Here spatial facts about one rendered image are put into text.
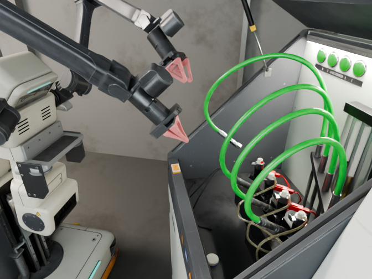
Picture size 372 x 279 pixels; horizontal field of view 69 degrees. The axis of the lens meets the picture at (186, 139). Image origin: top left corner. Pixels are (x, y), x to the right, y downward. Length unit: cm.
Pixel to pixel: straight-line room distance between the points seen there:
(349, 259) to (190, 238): 41
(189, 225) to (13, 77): 72
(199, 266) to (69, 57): 60
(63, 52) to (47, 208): 75
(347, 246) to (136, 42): 224
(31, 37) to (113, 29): 192
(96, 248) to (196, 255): 104
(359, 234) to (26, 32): 77
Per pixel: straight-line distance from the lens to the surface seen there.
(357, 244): 61
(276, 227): 71
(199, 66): 242
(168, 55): 91
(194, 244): 82
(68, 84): 120
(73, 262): 174
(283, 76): 117
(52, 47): 70
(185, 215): 90
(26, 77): 106
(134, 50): 255
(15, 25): 71
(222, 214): 108
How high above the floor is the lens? 158
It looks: 29 degrees down
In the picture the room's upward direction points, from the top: straight up
